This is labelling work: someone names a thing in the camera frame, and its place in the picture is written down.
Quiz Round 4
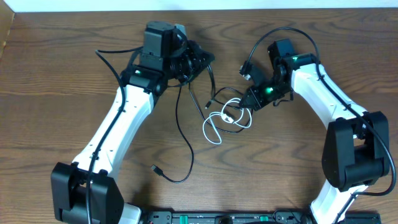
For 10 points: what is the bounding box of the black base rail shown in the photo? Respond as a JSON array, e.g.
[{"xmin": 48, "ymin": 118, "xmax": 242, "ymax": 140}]
[{"xmin": 136, "ymin": 210, "xmax": 382, "ymax": 224}]

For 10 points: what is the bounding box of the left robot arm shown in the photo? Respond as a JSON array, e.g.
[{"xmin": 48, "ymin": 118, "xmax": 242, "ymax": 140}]
[{"xmin": 50, "ymin": 21, "xmax": 214, "ymax": 223}]

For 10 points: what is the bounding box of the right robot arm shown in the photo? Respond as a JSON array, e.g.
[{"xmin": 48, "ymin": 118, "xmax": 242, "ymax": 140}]
[{"xmin": 239, "ymin": 39, "xmax": 393, "ymax": 223}]

